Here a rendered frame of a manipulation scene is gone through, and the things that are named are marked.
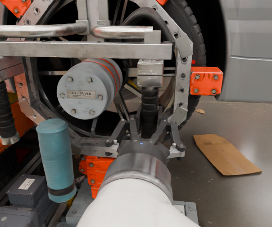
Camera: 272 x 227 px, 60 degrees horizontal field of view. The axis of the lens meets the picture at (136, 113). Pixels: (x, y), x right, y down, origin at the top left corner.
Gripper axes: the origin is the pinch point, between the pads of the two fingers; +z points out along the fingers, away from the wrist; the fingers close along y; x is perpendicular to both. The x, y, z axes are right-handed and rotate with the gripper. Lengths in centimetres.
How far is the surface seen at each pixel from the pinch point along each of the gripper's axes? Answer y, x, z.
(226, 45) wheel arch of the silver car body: 22.4, 10.9, 36.2
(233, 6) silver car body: 22.8, 22.6, 35.7
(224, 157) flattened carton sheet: 52, -82, 115
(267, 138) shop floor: 97, -83, 152
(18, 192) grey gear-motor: -49, -40, 16
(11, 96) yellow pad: -61, -12, 41
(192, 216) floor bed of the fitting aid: 21, -75, 47
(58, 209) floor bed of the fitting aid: -50, -75, 43
